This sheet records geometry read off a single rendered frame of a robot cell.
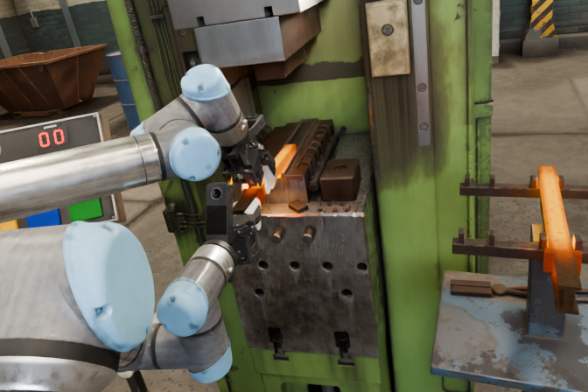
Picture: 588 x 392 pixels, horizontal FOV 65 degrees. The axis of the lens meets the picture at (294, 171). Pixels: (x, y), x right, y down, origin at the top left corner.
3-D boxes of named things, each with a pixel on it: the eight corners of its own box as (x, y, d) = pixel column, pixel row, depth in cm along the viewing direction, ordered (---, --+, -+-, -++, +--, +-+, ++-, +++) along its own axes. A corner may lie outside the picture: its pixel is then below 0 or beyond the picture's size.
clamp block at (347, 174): (356, 201, 113) (353, 177, 110) (322, 202, 115) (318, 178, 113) (361, 179, 124) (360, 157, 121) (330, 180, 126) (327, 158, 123)
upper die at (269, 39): (285, 60, 102) (278, 16, 99) (203, 70, 108) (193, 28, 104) (321, 31, 139) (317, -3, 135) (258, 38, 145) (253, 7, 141)
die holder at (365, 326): (379, 358, 125) (363, 213, 107) (248, 348, 135) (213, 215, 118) (391, 242, 174) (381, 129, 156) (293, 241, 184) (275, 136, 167)
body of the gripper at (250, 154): (229, 189, 99) (207, 154, 90) (238, 157, 104) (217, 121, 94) (263, 188, 97) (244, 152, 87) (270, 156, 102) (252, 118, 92)
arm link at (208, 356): (179, 353, 85) (164, 304, 81) (240, 350, 83) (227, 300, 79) (164, 388, 77) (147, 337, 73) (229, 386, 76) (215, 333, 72)
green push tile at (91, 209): (103, 216, 113) (97, 186, 114) (71, 223, 112) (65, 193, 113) (105, 216, 115) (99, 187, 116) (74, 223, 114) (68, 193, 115)
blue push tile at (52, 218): (60, 225, 112) (55, 194, 113) (28, 232, 111) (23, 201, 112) (63, 225, 114) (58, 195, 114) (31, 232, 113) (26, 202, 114)
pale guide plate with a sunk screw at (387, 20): (409, 73, 109) (406, -3, 102) (371, 78, 111) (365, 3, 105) (410, 72, 111) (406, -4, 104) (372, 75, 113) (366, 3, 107)
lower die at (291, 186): (308, 202, 116) (303, 171, 113) (234, 204, 122) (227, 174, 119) (335, 141, 153) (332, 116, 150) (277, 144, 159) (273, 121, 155)
